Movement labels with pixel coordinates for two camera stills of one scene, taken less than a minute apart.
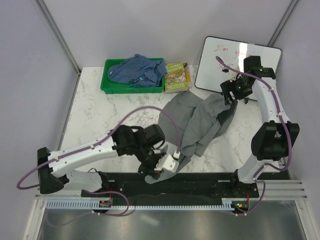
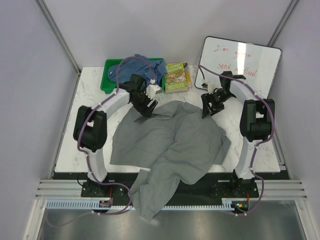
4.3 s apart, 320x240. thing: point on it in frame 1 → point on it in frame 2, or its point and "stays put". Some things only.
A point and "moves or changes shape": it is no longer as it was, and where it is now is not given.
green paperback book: x=175 y=78 stays put
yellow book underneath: x=187 y=70 stays put
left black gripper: x=149 y=169 → x=145 y=110
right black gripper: x=228 y=86 → x=215 y=108
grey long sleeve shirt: x=189 y=122 moves or changes shape
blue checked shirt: x=139 y=71 stays put
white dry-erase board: x=220 y=60 stays put
